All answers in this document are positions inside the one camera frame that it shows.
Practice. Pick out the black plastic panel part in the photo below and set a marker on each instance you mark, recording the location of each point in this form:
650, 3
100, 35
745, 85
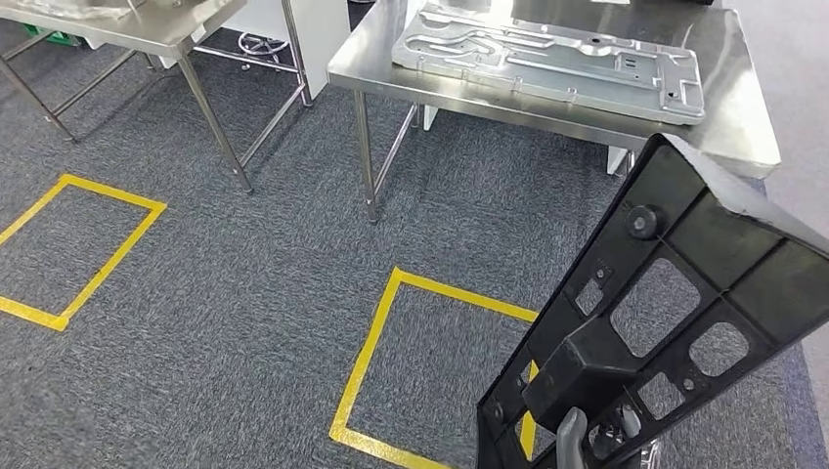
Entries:
719, 239

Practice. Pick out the clear plastic bag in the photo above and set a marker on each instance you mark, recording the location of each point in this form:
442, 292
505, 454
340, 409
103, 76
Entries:
78, 8

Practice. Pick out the grey metal fixture plate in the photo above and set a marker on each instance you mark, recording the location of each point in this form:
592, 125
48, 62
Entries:
550, 71

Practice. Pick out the white board panel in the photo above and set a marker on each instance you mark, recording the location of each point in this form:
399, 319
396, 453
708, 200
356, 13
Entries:
324, 39

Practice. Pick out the green plastic crate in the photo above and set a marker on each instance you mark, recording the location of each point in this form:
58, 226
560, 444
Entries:
52, 35

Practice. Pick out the steel side table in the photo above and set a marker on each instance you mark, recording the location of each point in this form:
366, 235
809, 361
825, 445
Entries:
162, 29

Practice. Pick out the stainless steel workbench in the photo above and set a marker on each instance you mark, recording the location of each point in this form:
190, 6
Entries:
732, 97

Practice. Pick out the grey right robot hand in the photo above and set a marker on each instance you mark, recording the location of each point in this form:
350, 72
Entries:
571, 440

